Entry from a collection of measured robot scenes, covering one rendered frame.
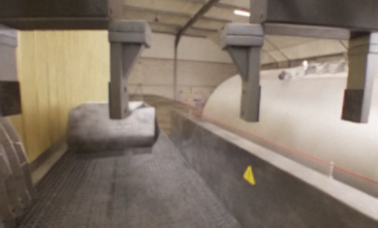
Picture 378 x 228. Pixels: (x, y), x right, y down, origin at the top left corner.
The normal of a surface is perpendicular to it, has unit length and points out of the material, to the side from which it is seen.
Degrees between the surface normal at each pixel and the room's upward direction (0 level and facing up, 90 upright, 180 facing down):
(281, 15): 90
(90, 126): 90
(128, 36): 90
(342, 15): 90
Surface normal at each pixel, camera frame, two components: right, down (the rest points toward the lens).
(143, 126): 0.36, 0.11
